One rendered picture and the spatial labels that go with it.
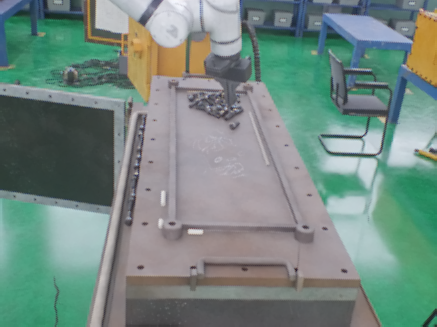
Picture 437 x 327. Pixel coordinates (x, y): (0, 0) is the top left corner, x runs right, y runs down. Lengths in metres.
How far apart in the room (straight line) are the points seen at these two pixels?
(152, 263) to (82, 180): 1.49
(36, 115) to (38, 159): 0.21
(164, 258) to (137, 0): 0.60
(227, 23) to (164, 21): 0.21
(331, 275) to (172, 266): 0.31
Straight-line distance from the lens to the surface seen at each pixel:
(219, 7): 1.41
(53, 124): 2.46
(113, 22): 5.45
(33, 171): 2.60
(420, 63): 5.65
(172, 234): 1.12
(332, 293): 1.11
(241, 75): 1.52
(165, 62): 3.97
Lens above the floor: 1.99
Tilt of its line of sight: 25 degrees down
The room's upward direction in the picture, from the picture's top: 6 degrees clockwise
